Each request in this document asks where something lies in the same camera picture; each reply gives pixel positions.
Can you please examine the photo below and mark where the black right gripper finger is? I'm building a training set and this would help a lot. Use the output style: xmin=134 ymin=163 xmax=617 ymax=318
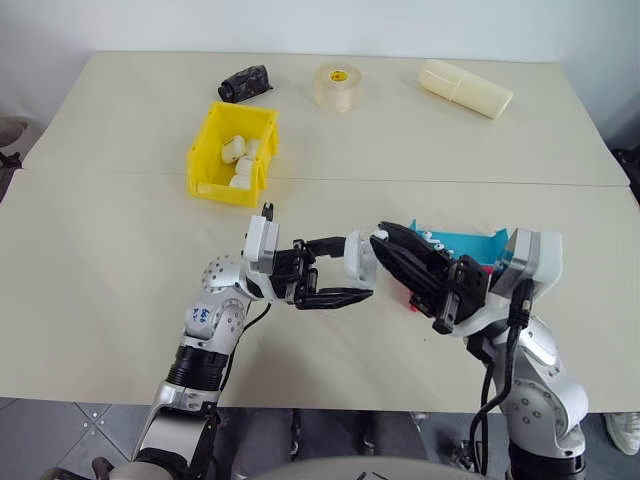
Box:
xmin=377 ymin=220 xmax=455 ymax=264
xmin=368 ymin=234 xmax=451 ymax=307

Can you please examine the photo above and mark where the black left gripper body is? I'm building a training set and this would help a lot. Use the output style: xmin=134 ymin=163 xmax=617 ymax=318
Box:
xmin=271 ymin=239 xmax=320 ymax=307

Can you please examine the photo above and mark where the teal tray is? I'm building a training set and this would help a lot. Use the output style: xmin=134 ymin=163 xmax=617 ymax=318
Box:
xmin=408 ymin=216 xmax=512 ymax=267

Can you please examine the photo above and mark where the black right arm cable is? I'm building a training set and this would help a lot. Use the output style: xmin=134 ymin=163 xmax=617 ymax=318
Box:
xmin=468 ymin=278 xmax=534 ymax=474

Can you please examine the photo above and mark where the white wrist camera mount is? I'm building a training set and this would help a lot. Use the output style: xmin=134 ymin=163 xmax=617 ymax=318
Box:
xmin=243 ymin=214 xmax=282 ymax=277
xmin=452 ymin=228 xmax=565 ymax=342

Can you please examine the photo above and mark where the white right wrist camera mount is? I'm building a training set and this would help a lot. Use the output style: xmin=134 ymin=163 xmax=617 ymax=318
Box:
xmin=452 ymin=228 xmax=565 ymax=342

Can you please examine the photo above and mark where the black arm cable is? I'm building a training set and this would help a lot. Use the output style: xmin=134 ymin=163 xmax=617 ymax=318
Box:
xmin=468 ymin=278 xmax=534 ymax=474
xmin=215 ymin=201 xmax=277 ymax=397

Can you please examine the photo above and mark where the white shoe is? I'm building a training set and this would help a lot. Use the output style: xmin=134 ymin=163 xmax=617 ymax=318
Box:
xmin=606 ymin=411 xmax=640 ymax=457

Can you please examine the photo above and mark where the translucent tape roll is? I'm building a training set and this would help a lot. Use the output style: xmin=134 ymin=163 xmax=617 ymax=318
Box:
xmin=313 ymin=61 xmax=365 ymax=115

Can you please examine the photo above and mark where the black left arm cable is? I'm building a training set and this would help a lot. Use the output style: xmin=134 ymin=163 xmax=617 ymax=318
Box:
xmin=215 ymin=201 xmax=277 ymax=397

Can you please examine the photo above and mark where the cream plastic tube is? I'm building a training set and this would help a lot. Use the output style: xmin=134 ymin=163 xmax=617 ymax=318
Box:
xmin=417 ymin=59 xmax=515 ymax=122

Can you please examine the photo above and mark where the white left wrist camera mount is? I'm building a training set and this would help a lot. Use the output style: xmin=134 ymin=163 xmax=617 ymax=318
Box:
xmin=243 ymin=214 xmax=282 ymax=277

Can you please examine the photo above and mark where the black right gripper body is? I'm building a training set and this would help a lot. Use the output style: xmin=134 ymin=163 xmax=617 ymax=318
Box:
xmin=409 ymin=253 xmax=495 ymax=337

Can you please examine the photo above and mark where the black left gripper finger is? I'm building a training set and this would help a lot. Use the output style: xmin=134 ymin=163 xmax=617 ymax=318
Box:
xmin=304 ymin=236 xmax=350 ymax=260
xmin=293 ymin=286 xmax=376 ymax=312

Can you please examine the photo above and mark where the yellow plastic bin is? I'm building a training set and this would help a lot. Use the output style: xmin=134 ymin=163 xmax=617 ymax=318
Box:
xmin=185 ymin=100 xmax=280 ymax=209

